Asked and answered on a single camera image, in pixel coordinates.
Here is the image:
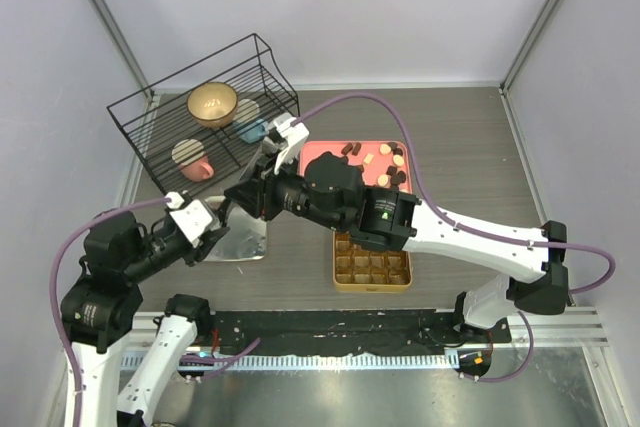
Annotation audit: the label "blue cup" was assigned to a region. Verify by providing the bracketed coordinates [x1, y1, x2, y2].
[236, 118, 269, 144]

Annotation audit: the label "black wire rack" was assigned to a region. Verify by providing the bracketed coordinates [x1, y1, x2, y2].
[107, 33, 300, 193]

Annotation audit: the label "gold bowl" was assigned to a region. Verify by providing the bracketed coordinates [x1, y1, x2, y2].
[187, 82, 238, 128]

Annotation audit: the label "white cable duct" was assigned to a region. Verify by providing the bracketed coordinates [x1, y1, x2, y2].
[122, 351, 461, 372]

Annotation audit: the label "silver box lid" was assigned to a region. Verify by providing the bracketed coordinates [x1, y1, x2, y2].
[205, 203, 267, 262]

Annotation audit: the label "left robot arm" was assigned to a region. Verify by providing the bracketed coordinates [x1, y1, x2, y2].
[50, 192, 229, 426]

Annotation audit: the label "pink tray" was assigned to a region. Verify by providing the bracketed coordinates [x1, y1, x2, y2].
[299, 140, 412, 193]

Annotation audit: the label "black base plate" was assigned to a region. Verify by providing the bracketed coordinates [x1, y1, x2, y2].
[196, 309, 512, 357]

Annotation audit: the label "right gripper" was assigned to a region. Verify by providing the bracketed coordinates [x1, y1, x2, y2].
[227, 147, 347, 233]

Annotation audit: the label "metal tongs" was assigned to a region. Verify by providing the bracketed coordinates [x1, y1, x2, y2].
[237, 137, 278, 184]

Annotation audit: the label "pink cup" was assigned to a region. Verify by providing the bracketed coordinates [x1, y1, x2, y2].
[171, 139, 214, 182]

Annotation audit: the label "gold chocolate box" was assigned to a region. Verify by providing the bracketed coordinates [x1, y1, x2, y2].
[332, 233, 413, 293]

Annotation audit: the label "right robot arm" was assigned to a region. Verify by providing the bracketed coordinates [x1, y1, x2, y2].
[224, 152, 569, 342]

